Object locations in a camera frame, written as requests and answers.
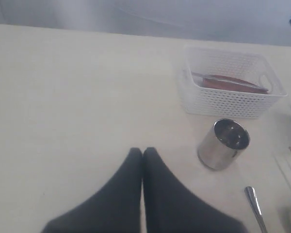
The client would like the silver metal fork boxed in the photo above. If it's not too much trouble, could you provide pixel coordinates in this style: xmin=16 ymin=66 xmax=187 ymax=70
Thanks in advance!
xmin=244 ymin=186 xmax=268 ymax=233

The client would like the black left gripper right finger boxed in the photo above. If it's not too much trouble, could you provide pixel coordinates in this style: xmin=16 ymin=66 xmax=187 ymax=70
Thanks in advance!
xmin=143 ymin=147 xmax=248 ymax=233

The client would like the stainless steel cup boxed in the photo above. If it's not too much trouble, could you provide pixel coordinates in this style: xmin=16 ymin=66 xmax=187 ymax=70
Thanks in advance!
xmin=197 ymin=118 xmax=250 ymax=171

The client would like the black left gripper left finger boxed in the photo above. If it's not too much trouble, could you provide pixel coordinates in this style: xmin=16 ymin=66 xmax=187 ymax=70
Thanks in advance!
xmin=43 ymin=148 xmax=143 ymax=233

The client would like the brown round plate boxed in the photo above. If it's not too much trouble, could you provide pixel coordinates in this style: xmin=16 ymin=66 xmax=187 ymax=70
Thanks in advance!
xmin=196 ymin=75 xmax=269 ymax=94

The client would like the white perforated plastic basket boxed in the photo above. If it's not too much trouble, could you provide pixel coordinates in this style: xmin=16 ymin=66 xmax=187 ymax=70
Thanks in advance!
xmin=178 ymin=46 xmax=287 ymax=119

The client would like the silver metal table knife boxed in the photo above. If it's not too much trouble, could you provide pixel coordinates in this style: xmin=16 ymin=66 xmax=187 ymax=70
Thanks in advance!
xmin=191 ymin=72 xmax=267 ymax=90

